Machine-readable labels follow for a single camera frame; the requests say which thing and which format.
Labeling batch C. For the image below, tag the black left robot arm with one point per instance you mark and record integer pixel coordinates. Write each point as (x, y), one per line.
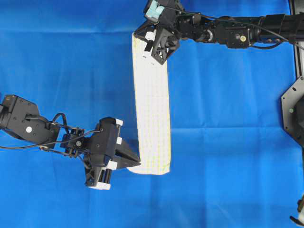
(20, 118)

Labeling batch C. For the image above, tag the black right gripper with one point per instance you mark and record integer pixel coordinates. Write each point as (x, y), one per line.
(162, 39)

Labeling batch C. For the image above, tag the yellow checked towel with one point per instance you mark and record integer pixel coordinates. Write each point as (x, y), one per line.
(152, 104)

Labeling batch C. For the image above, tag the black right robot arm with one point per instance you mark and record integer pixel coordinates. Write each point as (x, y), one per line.
(241, 32)

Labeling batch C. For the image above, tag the blue table cloth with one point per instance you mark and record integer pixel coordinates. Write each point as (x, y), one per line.
(232, 164)

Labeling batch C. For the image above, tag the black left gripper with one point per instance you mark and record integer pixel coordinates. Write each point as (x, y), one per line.
(106, 153)

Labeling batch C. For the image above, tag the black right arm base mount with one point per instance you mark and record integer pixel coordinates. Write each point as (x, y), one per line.
(293, 102)

